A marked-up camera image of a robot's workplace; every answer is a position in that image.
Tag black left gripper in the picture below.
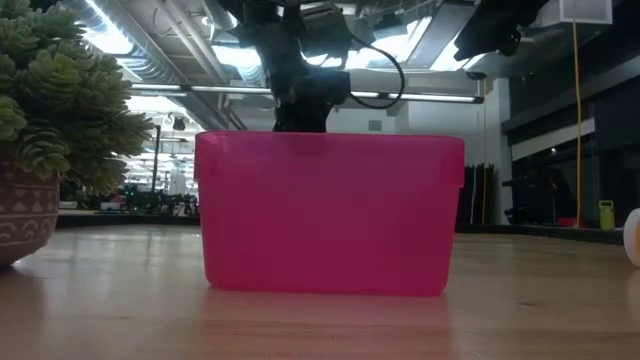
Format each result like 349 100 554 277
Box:
269 68 352 134

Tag green canister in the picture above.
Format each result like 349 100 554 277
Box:
598 199 616 231

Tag green succulent plant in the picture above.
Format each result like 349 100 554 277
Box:
0 0 156 196

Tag white ceiling duct box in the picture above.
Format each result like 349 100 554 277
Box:
529 0 614 27

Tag yellow hanging cord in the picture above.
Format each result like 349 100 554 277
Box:
571 19 584 229

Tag long ceiling light bar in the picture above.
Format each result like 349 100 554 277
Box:
129 82 485 105

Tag black stacked panels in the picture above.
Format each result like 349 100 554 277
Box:
457 163 496 225

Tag pink translucent plastic bin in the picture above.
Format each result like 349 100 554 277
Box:
193 130 466 297

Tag brown patterned plant pot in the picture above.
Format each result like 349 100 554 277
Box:
0 159 61 269

